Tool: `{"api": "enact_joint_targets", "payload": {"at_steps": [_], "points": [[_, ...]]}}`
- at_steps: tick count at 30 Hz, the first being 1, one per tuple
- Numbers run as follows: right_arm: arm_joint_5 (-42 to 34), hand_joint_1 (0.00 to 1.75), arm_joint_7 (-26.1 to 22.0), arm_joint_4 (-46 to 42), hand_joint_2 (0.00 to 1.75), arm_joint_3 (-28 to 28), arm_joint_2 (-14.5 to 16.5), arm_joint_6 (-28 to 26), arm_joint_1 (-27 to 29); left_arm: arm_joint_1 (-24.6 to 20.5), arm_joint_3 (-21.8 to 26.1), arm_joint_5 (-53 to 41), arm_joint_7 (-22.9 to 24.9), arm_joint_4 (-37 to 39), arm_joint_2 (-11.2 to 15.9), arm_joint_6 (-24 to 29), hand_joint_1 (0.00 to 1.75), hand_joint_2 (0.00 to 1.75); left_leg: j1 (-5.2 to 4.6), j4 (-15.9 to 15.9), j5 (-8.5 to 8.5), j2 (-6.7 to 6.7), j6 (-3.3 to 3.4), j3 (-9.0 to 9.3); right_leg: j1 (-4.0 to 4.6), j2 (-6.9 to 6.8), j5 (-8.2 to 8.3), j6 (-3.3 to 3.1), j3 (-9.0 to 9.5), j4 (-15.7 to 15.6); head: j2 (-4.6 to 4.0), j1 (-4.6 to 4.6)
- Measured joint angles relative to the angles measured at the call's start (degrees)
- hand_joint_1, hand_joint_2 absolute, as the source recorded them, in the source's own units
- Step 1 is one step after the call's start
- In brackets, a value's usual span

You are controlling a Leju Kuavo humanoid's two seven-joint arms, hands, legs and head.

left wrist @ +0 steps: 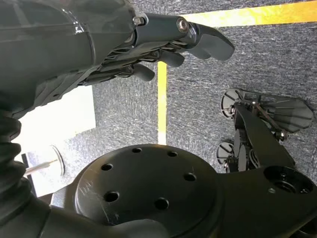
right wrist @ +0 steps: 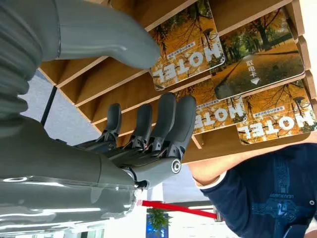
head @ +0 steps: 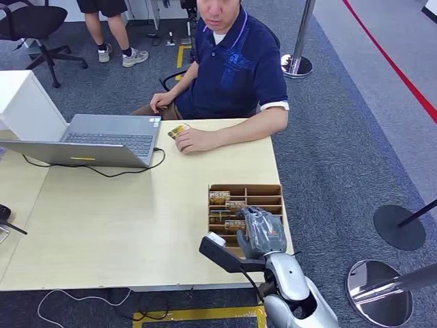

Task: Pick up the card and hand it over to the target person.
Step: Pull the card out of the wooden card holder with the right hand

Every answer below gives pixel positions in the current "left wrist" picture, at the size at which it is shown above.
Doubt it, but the white flat panel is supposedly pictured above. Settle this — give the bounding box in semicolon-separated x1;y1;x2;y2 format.
14;85;97;152

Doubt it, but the chrome stanchion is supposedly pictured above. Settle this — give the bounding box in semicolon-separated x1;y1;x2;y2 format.
25;144;66;177

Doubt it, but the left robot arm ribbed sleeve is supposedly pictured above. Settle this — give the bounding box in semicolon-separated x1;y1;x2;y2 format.
0;110;51;238

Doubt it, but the yellow floor tape strip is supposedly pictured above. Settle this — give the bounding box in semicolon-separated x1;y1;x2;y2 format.
182;0;317;28
158;61;168;146

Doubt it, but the black robot wheeled base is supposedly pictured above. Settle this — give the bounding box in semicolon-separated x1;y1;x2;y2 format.
51;104;317;238

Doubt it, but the black caster wheel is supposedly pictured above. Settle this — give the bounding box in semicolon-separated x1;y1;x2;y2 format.
220;88;245;119
216;140;236;166

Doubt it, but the black fan-shaped caster cover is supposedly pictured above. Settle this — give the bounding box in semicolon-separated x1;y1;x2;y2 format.
257;95;315;134

